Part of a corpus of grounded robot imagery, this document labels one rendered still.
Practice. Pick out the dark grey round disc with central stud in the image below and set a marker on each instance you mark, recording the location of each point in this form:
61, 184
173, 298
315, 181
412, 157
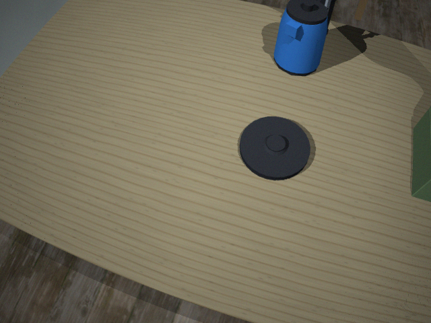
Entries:
274, 148

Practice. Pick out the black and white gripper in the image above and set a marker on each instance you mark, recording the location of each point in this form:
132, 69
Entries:
327, 4

